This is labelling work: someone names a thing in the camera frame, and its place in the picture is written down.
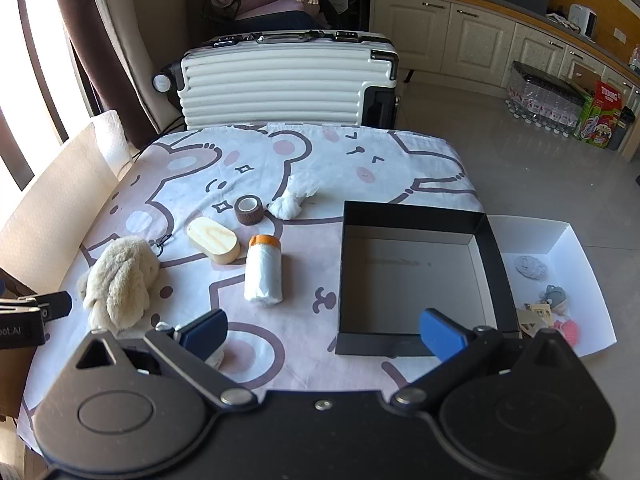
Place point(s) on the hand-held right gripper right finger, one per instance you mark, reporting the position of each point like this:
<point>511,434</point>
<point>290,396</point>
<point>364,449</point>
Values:
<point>442,335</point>

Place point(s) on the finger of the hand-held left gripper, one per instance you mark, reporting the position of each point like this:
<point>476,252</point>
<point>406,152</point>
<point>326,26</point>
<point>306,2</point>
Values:
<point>55,305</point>

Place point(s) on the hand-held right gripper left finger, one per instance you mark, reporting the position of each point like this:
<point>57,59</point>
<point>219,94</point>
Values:
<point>205,332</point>

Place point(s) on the cream plush toy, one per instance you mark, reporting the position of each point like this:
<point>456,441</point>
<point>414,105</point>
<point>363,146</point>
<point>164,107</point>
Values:
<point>122,280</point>

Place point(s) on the black cardboard box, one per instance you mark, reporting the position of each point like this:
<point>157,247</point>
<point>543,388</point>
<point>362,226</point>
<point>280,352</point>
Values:
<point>410,270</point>

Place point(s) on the oval wooden block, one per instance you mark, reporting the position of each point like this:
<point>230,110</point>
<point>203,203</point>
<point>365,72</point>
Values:
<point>212,240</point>

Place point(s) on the brown tape roll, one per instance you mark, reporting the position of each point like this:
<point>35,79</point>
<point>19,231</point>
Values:
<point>242,217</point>

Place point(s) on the white knotted tissue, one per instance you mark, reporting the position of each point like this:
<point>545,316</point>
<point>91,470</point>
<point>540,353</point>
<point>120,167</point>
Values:
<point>287,207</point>

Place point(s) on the paper tag card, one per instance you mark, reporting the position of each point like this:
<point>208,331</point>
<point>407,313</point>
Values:
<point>535,317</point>

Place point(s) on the small grey plush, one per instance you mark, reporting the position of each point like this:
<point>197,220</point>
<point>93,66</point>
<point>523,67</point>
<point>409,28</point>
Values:
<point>531,267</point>

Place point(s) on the pink crochet item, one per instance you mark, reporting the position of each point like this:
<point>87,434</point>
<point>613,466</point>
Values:
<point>567,331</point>

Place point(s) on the white cardboard tray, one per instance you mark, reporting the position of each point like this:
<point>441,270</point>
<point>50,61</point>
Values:
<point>565,260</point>

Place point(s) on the bear printed cloth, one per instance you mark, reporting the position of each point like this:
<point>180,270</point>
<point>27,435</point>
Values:
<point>400,175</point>

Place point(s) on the dark window railing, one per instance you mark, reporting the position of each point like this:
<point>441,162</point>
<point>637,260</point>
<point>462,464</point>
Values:
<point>30,85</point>

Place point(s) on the pack of water bottles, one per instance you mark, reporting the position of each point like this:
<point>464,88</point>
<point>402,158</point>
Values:
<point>545,100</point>

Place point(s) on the green carton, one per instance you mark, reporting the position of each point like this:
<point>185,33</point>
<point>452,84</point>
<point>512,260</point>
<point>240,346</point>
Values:
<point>595,127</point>

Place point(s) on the white ribbed suitcase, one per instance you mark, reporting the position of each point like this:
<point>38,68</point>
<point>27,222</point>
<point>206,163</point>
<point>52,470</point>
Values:
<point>280,85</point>

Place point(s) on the brown curtain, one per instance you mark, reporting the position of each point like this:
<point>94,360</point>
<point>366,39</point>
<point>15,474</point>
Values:
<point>107,35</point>

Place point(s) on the red carton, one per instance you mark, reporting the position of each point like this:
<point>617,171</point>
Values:
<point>610,95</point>

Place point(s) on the brown cardboard box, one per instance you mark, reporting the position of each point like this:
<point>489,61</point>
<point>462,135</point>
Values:
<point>585,75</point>

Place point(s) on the cream kitchen cabinets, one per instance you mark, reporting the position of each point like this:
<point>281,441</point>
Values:
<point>480,35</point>

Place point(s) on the cream curtain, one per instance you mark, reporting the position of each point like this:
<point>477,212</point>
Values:
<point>160,20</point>

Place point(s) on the dark blue seat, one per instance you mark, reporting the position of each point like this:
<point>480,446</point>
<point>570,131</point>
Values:
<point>280,22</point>

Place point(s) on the pink cushion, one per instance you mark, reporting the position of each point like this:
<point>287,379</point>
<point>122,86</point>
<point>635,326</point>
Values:
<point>280,7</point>

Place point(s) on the white countertop appliance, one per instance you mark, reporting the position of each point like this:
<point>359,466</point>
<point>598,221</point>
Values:
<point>582,20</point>

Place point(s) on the white wall socket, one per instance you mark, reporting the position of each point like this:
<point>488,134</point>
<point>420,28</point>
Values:
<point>619,36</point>

